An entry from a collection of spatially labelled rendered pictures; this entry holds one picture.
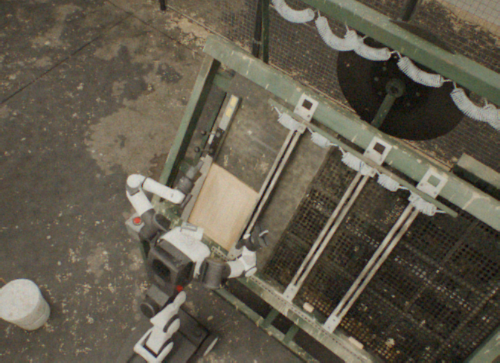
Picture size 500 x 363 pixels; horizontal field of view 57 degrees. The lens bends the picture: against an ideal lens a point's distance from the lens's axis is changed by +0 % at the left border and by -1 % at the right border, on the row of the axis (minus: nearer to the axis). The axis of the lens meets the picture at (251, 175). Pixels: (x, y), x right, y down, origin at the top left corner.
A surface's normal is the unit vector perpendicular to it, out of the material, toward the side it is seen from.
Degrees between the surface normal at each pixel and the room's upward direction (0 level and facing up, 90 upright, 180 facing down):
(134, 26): 0
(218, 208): 58
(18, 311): 0
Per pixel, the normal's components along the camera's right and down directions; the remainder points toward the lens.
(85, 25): 0.08, -0.54
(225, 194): -0.46, 0.26
